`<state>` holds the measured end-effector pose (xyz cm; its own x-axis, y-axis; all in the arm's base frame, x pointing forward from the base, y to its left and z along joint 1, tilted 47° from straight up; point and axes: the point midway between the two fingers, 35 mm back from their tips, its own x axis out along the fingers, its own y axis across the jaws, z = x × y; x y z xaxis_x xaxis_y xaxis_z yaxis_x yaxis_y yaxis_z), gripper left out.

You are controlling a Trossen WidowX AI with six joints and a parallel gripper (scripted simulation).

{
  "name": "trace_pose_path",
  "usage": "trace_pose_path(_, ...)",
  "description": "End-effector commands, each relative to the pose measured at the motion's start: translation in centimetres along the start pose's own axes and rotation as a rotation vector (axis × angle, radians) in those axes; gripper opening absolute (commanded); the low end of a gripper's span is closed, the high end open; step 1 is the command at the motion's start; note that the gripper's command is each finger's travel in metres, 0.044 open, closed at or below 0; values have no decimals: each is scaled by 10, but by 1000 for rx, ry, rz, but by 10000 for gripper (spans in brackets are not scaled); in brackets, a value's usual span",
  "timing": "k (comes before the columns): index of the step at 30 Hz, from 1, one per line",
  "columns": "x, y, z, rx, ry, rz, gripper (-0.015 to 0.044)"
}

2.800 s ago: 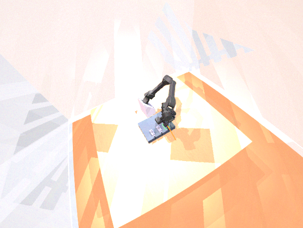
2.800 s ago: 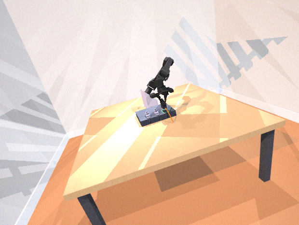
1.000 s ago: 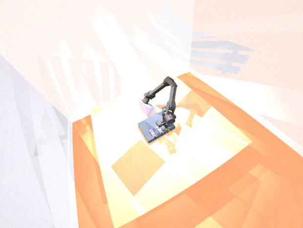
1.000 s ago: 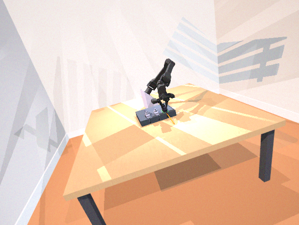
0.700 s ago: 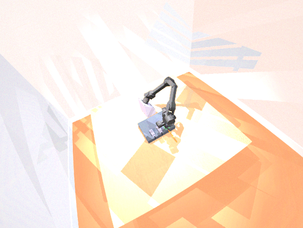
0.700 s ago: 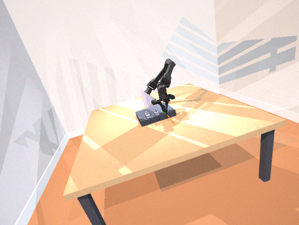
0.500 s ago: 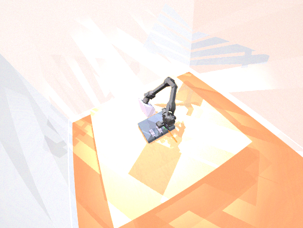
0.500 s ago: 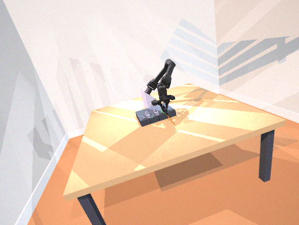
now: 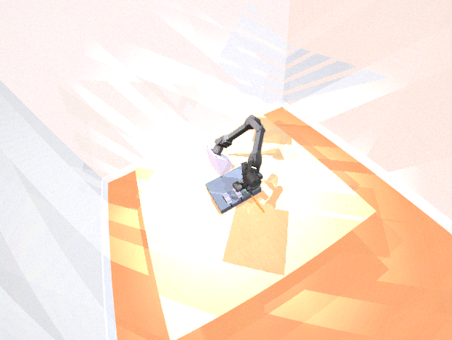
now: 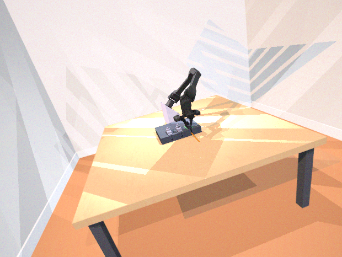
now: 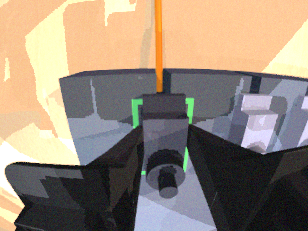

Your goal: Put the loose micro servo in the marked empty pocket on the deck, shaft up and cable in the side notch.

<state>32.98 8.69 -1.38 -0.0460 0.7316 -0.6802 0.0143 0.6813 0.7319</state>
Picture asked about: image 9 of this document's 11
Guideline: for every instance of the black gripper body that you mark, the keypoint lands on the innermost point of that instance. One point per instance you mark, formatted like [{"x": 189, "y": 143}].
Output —
[{"x": 239, "y": 186}]

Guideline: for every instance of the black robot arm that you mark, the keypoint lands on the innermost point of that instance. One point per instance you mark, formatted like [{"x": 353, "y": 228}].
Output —
[{"x": 255, "y": 157}]

